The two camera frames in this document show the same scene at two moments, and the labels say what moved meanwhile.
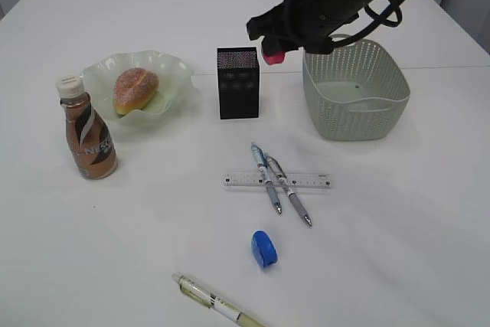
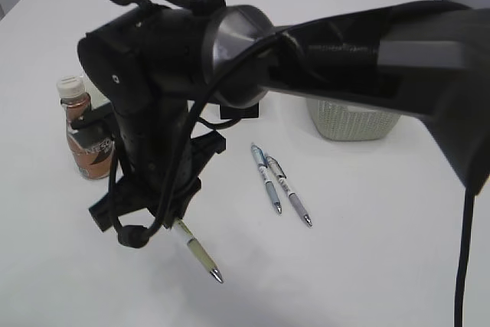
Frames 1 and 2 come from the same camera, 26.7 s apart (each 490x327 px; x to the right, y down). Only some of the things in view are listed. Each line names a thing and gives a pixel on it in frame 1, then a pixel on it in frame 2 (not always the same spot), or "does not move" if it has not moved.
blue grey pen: x=260 y=159 does not move
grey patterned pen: x=279 y=171 does not move
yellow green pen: x=207 y=295 → x=202 y=254
